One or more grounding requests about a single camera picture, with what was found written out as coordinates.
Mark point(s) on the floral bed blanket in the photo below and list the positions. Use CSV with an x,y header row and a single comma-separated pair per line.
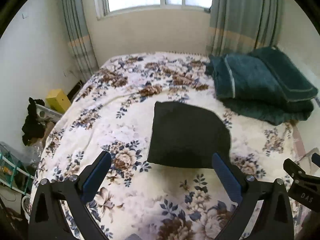
x,y
137,199

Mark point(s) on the dark green folded blanket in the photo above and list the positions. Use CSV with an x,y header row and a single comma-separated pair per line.
x,y
263,84

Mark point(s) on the right grey green curtain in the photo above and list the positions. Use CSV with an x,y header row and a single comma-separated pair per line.
x,y
241,26

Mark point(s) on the black white striped garment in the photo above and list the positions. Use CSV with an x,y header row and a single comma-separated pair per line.
x,y
186,136

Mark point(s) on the grey green curtain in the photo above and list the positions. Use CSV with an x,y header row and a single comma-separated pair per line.
x,y
79,39
241,26

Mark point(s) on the black clothes pile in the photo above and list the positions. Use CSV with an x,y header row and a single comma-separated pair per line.
x,y
32,128

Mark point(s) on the yellow box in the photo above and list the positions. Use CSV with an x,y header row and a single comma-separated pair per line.
x,y
58,100

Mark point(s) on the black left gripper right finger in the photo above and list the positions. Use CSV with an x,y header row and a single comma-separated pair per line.
x,y
275,219

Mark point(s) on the green wire rack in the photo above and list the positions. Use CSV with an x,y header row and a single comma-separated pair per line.
x,y
15,174

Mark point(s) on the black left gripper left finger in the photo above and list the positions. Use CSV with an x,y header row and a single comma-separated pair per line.
x,y
47,220

